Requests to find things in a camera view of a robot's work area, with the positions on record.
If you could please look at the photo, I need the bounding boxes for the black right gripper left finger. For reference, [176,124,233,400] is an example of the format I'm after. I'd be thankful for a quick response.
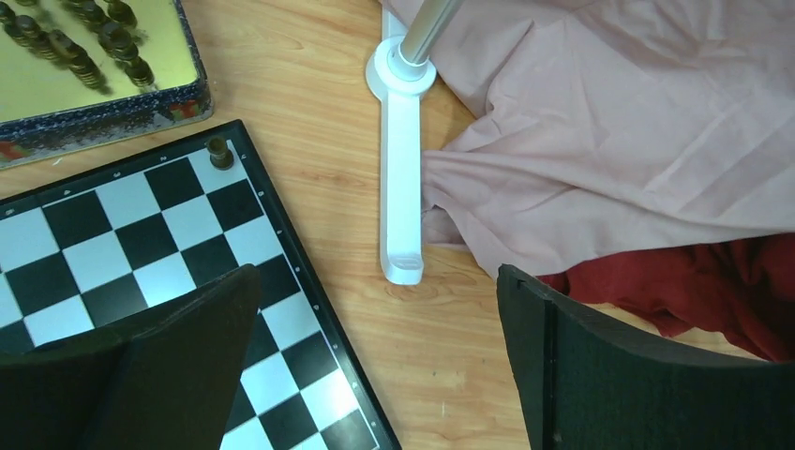
[1,264,262,449]

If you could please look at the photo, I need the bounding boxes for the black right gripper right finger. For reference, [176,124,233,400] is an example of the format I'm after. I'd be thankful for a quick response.
[497,264,794,449]

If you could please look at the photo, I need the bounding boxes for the dark brown rook piece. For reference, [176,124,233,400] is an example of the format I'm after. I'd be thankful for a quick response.
[205,136,234,170]

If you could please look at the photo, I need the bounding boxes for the dark chess piece in tray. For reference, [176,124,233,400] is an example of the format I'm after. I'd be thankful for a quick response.
[1,1,106,91]
[63,0,156,92]

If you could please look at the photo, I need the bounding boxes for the black white chessboard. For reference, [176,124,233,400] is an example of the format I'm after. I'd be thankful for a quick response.
[1,120,399,449]

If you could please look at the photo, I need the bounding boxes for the red cloth garment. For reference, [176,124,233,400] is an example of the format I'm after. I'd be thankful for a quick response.
[541,233,794,362]

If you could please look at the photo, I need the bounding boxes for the pink cloth garment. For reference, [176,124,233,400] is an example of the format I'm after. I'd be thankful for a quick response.
[420,1,794,275]

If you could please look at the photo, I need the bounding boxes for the gold metal tin tray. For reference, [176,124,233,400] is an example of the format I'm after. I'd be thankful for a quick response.
[1,0,214,168]

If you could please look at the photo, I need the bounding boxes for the white rack stand base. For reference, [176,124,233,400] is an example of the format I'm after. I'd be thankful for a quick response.
[365,8,437,285]

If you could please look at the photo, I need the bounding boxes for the silver rack pole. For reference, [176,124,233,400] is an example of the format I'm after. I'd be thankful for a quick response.
[400,0,463,66]

